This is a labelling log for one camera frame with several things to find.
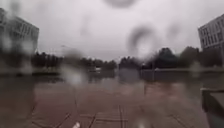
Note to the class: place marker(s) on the wet paved plaza ground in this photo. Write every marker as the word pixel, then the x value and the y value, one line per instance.
pixel 110 100

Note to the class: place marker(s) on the row of dark trees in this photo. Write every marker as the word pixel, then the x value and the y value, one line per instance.
pixel 166 58

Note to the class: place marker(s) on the robot's own part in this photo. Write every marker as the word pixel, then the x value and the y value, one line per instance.
pixel 76 125

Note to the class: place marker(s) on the pale multi-storey building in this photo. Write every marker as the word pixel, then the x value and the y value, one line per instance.
pixel 20 33

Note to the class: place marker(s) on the grey office building with windows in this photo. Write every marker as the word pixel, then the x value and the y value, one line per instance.
pixel 213 35

